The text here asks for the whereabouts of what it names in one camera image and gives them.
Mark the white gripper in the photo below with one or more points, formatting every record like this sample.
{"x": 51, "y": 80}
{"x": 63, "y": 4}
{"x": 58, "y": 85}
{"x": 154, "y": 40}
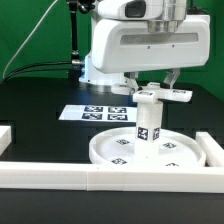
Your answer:
{"x": 128, "y": 46}

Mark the white cross-shaped table base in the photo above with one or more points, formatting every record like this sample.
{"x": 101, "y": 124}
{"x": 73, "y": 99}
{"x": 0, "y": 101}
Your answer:
{"x": 152, "y": 93}

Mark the white round table top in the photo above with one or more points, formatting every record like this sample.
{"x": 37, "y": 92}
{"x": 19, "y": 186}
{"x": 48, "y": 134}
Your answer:
{"x": 116, "y": 147}

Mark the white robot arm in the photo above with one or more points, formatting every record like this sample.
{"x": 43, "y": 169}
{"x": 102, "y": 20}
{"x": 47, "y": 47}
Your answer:
{"x": 172, "y": 14}

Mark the white marker sheet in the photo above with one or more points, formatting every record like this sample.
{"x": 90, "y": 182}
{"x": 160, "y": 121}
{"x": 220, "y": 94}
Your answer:
{"x": 99, "y": 113}

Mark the white right fence rail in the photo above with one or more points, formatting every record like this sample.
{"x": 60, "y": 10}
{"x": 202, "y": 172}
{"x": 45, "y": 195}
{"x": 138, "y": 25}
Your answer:
{"x": 214, "y": 152}

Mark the white fence rail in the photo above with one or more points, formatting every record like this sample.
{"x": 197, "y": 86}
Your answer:
{"x": 89, "y": 177}
{"x": 214, "y": 152}
{"x": 5, "y": 138}

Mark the black camera stand pole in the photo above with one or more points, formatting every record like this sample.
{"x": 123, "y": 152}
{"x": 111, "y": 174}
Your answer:
{"x": 73, "y": 7}

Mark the white left fence rail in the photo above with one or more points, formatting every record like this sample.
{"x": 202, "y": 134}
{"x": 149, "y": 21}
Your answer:
{"x": 5, "y": 138}

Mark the white front fence rail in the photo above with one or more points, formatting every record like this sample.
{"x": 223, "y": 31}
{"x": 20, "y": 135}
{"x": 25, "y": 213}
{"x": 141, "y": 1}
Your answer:
{"x": 89, "y": 177}

